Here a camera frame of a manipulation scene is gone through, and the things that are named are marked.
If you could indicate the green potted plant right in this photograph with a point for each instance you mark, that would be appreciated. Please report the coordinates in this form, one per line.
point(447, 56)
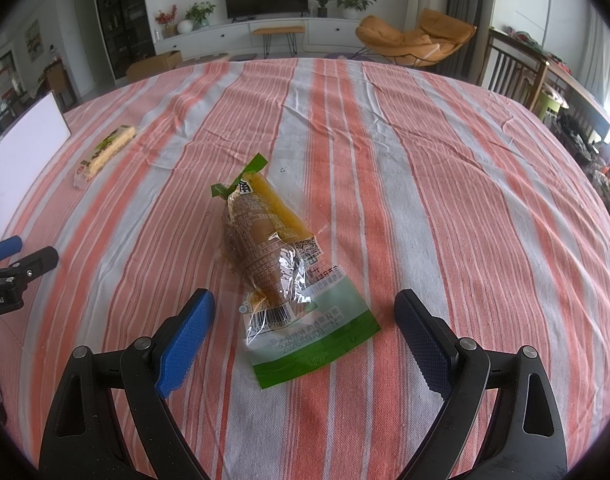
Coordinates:
point(351, 9)

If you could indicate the red flower vase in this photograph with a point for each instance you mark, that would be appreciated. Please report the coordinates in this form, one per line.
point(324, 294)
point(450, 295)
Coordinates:
point(167, 21)

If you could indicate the green potted plant left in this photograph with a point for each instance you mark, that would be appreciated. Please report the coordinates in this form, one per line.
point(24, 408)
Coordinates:
point(199, 13)

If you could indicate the dark wooden chair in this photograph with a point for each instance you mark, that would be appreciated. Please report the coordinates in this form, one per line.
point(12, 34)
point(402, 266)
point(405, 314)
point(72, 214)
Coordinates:
point(512, 69)

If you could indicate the brown cardboard box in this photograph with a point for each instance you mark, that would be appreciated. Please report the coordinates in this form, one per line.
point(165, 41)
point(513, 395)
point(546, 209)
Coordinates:
point(155, 65)

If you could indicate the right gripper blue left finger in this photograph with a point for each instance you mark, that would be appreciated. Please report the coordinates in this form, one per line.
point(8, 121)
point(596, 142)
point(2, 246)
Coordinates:
point(179, 338)

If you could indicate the green bag brown pastry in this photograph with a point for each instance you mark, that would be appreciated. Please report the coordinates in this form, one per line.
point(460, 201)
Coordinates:
point(301, 310)

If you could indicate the small wooden bench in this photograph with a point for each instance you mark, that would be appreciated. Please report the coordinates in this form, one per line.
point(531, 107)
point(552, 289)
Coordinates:
point(289, 32)

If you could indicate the red white striped tablecloth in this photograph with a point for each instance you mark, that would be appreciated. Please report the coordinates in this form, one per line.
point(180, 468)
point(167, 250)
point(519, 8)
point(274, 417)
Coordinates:
point(305, 194)

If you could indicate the white tv cabinet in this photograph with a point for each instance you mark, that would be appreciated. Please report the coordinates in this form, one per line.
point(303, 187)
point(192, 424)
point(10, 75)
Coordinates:
point(323, 35)

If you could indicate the green potted plant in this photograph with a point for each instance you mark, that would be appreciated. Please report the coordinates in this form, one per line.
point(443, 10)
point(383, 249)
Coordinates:
point(199, 13)
point(351, 9)

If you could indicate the large white cardboard box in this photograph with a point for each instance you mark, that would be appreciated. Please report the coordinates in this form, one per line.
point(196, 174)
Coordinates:
point(25, 150)

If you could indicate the dark glass cabinet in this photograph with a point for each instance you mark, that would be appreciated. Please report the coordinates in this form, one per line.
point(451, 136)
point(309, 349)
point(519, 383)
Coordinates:
point(126, 33)

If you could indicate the yellow cracker pack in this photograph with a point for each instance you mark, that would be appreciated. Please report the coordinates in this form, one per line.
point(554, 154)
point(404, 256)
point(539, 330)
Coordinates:
point(97, 158)

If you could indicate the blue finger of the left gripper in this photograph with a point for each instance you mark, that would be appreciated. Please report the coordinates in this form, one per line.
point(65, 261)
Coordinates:
point(10, 246)
point(33, 266)

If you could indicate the orange lounge chair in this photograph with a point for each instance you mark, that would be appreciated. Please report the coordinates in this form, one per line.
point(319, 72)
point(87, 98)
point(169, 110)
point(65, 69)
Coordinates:
point(435, 38)

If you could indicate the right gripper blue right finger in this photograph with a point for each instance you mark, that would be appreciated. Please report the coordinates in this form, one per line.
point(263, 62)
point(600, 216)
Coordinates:
point(428, 340)

